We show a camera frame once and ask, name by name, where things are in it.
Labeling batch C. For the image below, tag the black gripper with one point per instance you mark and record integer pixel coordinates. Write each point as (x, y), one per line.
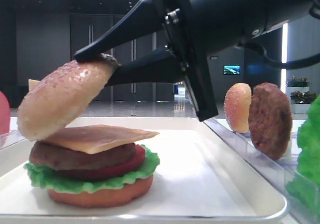
(161, 66)

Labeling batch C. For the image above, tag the sesame bun top half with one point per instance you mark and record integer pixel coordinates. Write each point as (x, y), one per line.
(62, 96)

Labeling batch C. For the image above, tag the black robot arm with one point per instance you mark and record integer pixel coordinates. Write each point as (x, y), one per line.
(225, 23)

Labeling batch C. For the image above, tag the flat cheese slice on burger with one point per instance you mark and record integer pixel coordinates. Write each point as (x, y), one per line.
(94, 139)

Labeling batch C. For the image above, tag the tomato slice in burger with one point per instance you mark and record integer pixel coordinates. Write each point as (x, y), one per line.
(108, 172)

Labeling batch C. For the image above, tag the upright cheese slice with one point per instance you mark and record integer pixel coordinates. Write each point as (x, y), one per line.
(32, 84)

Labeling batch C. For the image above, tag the upright brown meat patty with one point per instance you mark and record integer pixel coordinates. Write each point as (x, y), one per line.
(270, 120)

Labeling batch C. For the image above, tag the meat patty in burger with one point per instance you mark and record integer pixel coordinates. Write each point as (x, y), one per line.
(59, 158)

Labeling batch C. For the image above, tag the upright red tomato slice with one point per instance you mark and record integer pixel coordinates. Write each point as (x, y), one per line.
(5, 114)

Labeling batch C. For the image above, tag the lettuce leaf in burger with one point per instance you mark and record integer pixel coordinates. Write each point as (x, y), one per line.
(46, 178)

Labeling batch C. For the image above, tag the upright green lettuce leaf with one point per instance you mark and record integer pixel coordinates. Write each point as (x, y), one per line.
(306, 154)

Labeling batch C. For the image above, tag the white rectangular tray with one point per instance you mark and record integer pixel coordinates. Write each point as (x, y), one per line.
(200, 180)

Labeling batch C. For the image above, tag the bottom bun in burger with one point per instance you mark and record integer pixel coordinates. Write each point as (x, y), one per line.
(104, 198)

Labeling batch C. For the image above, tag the potted plants in planter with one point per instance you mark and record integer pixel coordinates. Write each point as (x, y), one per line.
(299, 94)

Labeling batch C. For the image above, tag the clear rack left side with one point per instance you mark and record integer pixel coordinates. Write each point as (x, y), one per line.
(10, 138)

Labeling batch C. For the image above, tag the clear rack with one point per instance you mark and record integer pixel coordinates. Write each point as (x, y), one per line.
(277, 173)
(10, 138)

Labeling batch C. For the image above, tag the clear rack right side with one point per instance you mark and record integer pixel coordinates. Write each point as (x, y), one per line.
(277, 173)

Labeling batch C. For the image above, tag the wall screen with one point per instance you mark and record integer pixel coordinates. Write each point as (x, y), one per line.
(231, 70)

